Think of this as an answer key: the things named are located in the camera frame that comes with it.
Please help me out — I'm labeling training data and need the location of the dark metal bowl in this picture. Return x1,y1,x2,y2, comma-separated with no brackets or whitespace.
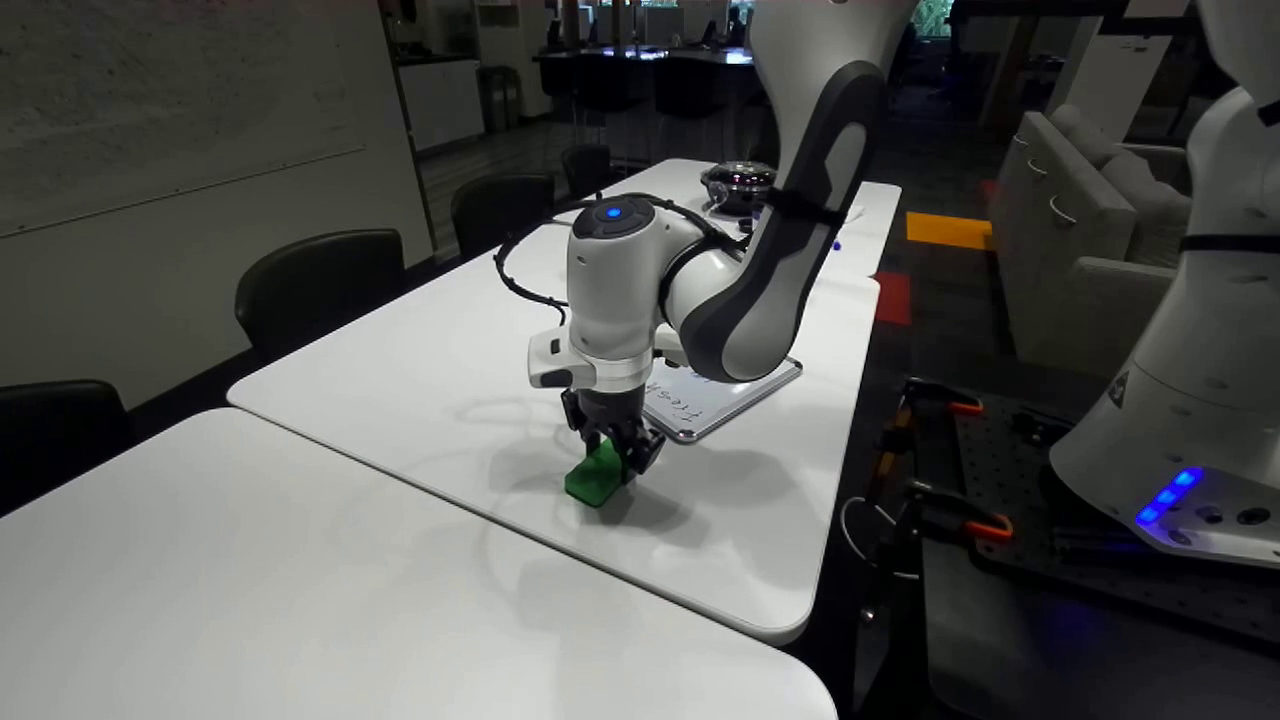
699,157,780,221

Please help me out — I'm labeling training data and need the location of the orange black clamp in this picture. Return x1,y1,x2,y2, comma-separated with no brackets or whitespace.
893,371,993,425
903,475,1019,550

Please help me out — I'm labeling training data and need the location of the dark trash bin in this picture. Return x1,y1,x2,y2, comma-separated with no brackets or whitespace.
475,60,527,138

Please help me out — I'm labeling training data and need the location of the green eraser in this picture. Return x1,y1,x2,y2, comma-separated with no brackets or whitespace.
559,435,632,515

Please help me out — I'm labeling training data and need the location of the black office chair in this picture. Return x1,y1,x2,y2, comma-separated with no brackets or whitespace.
232,223,410,361
0,377,136,522
449,172,565,260

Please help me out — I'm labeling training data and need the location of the yellow block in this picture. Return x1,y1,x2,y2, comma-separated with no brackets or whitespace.
899,207,1000,256

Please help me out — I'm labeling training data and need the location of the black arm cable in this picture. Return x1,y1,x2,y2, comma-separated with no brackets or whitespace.
494,236,580,320

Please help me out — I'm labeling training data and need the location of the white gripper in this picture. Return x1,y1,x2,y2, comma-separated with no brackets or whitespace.
523,320,667,482

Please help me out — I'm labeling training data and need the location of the black robot stand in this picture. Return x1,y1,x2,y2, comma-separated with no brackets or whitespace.
915,398,1280,720

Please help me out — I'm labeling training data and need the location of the light grey armchair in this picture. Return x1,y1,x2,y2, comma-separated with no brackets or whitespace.
993,101,1204,393

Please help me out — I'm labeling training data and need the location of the small framed whiteboard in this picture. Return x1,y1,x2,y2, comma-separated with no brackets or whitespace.
642,351,809,450

